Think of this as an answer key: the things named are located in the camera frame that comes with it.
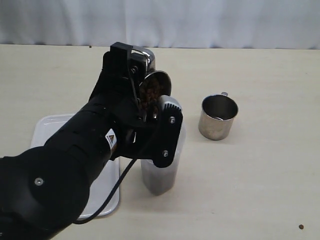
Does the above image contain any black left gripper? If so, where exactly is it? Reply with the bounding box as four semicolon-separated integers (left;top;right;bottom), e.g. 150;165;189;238
88;42;161;161

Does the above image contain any steel mug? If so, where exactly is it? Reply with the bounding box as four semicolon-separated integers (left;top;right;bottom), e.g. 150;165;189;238
129;47;173;101
198;92;239;141

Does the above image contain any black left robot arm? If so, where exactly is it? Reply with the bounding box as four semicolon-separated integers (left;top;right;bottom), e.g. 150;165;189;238
0;42;155;240

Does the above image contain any white plastic tray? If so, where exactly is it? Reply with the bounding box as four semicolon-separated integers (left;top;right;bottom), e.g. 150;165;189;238
30;113;120;220

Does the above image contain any clear plastic pitcher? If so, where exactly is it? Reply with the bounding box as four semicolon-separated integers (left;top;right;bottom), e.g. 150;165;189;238
140;124;187;196

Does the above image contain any white curtain backdrop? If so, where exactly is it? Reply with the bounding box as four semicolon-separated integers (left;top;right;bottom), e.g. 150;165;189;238
0;0;320;50

